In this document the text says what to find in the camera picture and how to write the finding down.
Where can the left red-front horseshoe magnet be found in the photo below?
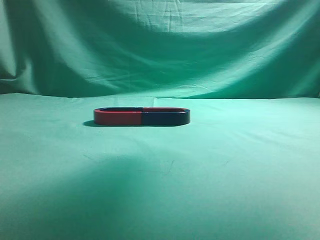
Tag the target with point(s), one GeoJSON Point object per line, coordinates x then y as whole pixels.
{"type": "Point", "coordinates": [118, 116]}

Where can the green cloth backdrop and cover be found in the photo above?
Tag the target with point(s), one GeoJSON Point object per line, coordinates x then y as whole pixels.
{"type": "Point", "coordinates": [246, 167]}

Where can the blue-front horseshoe magnet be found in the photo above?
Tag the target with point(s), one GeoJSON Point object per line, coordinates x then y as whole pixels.
{"type": "Point", "coordinates": [165, 116]}

